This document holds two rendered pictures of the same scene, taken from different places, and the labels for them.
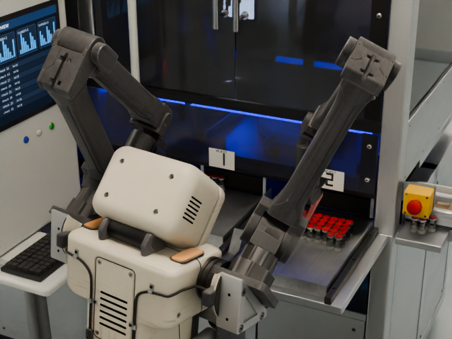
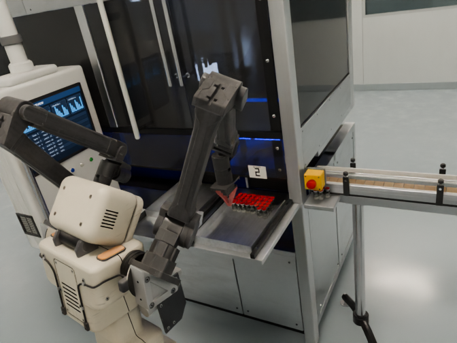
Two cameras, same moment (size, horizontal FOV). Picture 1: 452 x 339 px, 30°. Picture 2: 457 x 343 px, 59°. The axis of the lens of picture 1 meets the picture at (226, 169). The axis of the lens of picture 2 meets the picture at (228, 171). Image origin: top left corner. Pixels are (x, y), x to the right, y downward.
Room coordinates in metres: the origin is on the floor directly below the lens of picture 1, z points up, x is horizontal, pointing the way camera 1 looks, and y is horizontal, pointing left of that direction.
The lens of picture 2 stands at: (0.57, -0.35, 1.80)
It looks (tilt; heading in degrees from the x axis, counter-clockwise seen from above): 25 degrees down; 7
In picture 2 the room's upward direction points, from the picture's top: 10 degrees counter-clockwise
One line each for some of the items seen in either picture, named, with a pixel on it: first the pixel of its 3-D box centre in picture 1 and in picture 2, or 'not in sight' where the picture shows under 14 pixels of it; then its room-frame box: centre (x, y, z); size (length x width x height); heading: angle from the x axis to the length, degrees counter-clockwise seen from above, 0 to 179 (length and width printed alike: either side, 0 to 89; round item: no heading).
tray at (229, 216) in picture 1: (208, 208); (188, 197); (2.23, 0.05, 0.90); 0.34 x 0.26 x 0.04; 154
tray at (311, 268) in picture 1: (302, 249); (241, 220); (1.98, -0.20, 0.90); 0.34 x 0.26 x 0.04; 154
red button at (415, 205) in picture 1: (414, 206); (311, 184); (2.04, -0.51, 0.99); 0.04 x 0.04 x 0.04; 64
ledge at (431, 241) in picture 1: (424, 234); (323, 199); (2.11, -0.56, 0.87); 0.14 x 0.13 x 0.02; 154
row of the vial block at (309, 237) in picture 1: (314, 233); (249, 207); (2.06, -0.24, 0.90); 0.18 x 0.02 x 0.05; 64
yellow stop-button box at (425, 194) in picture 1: (418, 200); (315, 178); (2.08, -0.53, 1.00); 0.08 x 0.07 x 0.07; 154
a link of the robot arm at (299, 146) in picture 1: (309, 152); (221, 160); (1.80, -0.19, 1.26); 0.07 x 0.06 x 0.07; 165
